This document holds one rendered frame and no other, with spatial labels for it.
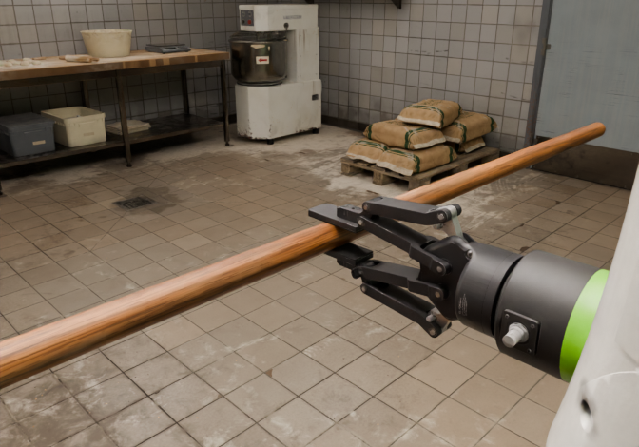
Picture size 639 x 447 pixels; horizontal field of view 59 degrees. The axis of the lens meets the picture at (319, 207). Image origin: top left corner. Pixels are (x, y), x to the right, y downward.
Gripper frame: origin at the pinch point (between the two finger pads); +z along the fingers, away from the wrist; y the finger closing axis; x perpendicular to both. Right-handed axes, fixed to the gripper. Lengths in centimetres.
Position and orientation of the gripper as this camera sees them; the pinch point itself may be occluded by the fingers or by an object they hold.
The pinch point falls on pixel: (339, 233)
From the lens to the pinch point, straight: 61.3
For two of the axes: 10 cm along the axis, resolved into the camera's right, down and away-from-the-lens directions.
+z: -7.1, -2.5, 6.6
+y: 0.0, 9.4, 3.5
